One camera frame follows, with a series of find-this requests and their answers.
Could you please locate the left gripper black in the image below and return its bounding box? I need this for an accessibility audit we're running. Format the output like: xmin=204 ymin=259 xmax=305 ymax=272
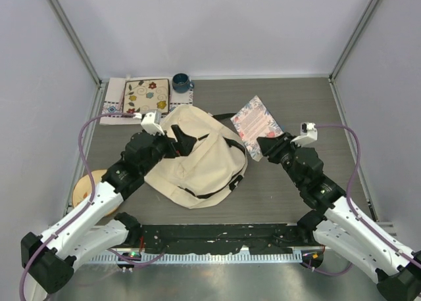
xmin=141 ymin=125 xmax=196 ymax=175

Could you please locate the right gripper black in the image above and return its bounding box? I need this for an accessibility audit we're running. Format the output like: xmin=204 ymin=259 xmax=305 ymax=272
xmin=257 ymin=131 xmax=305 ymax=188

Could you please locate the floral pastel notebook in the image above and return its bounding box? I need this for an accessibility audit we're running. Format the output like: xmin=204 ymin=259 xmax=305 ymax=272
xmin=231 ymin=96 xmax=284 ymax=162

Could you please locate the cream canvas backpack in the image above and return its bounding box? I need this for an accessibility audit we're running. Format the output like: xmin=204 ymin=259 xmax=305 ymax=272
xmin=145 ymin=105 xmax=247 ymax=209

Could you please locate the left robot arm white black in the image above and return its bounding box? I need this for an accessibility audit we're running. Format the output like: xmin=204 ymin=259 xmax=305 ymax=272
xmin=20 ymin=125 xmax=197 ymax=294

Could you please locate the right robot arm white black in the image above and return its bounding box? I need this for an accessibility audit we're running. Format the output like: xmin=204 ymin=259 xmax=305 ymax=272
xmin=257 ymin=133 xmax=420 ymax=300

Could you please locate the dark blue ceramic mug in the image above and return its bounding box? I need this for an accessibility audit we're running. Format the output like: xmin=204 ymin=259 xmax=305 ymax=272
xmin=172 ymin=73 xmax=195 ymax=93

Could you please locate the floral square ceramic plate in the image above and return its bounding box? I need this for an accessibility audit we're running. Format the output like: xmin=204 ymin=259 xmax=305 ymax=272
xmin=122 ymin=78 xmax=170 ymax=115

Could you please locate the white patterned placemat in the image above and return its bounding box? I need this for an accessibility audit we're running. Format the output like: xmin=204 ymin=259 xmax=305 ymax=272
xmin=100 ymin=77 xmax=193 ymax=126

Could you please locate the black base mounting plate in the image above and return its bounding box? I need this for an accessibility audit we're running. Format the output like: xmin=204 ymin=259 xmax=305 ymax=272
xmin=111 ymin=222 xmax=325 ymax=254

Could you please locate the round wooden bird coaster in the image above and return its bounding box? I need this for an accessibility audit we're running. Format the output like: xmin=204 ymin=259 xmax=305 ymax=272
xmin=72 ymin=170 xmax=106 ymax=208

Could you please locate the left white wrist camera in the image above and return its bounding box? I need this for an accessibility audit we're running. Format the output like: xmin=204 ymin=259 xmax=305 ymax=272
xmin=133 ymin=110 xmax=164 ymax=135

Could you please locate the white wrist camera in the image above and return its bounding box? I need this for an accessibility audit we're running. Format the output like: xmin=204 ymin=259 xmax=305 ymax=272
xmin=133 ymin=110 xmax=164 ymax=135
xmin=291 ymin=122 xmax=318 ymax=147

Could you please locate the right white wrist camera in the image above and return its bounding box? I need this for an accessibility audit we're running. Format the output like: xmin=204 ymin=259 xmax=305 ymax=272
xmin=291 ymin=122 xmax=318 ymax=147

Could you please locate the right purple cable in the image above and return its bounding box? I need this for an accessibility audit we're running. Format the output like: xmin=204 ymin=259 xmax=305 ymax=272
xmin=301 ymin=123 xmax=421 ymax=277

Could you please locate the purple cable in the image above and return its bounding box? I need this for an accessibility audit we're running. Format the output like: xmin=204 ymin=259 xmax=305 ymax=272
xmin=18 ymin=112 xmax=165 ymax=301
xmin=301 ymin=123 xmax=421 ymax=277

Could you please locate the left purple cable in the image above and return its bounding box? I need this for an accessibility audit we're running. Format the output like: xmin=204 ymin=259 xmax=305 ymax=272
xmin=18 ymin=112 xmax=165 ymax=301

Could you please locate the slotted grey cable duct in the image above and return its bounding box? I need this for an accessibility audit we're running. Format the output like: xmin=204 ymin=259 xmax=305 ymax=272
xmin=88 ymin=250 xmax=303 ymax=265

